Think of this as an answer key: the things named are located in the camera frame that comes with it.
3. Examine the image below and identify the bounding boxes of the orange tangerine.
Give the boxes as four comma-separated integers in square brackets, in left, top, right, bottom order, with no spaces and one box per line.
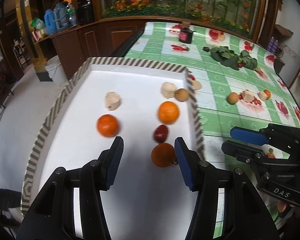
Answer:
[96,114,120,137]

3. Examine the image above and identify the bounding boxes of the dark orange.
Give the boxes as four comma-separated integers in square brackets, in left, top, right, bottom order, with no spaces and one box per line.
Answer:
[151,143,176,167]

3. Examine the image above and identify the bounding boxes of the red jujube date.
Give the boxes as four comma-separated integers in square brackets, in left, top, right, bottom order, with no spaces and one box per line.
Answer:
[153,125,168,143]

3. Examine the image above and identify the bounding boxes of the striped white tray box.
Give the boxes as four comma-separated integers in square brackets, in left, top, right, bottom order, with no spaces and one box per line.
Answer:
[21,57,197,239]

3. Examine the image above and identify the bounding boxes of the brown round fruit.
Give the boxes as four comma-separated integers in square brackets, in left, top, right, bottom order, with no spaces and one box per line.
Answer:
[174,88,189,102]

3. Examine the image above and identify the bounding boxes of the beige cake cube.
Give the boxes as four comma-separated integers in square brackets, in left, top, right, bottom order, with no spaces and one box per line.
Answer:
[160,82,177,99]

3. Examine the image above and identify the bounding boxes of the right hand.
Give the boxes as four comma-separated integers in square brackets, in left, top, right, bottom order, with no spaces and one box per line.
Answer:
[277,200,300,218]

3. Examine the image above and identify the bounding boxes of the beige sponge cake block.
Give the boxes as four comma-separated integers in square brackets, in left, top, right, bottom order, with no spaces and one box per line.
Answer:
[241,89,254,102]

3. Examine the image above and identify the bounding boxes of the small orange far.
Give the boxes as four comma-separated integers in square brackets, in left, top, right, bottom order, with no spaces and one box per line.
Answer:
[263,89,271,99]

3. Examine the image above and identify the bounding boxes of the tan round longan fruit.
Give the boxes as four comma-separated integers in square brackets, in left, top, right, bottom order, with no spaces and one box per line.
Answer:
[227,92,239,105]

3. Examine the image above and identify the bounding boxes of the green fruit print tablecloth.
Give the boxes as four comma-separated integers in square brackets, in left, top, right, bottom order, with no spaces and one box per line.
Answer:
[130,22,300,239]

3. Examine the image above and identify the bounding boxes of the green leafy vegetable right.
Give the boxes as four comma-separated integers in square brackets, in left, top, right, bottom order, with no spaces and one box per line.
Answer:
[239,50,259,71]

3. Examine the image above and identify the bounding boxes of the green leafy vegetable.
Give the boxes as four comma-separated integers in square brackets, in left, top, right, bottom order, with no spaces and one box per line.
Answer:
[210,46,239,70]
[239,50,259,71]

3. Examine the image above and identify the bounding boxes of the green leafy vegetable left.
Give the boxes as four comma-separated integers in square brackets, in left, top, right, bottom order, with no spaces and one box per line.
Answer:
[210,46,239,70]

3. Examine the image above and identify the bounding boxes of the purple bottles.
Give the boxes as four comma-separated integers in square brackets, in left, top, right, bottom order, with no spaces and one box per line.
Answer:
[267,36,279,54]

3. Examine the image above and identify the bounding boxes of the white plastic bucket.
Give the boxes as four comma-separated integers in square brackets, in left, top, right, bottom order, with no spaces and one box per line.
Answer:
[45,56,67,85]

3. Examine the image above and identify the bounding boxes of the wooden sideboard cabinet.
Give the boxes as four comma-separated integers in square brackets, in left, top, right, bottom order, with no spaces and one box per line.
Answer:
[36,17,147,79]

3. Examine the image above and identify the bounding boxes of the dark jar with lid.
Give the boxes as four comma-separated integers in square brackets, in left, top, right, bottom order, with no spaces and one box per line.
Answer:
[179,21,194,44]

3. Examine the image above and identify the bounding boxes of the blue thermos jug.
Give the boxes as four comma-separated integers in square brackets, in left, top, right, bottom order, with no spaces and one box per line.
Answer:
[44,9,57,35]

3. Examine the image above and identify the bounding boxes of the grey blue kettle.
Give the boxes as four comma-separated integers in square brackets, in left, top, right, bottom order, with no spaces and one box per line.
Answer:
[53,2,69,33]

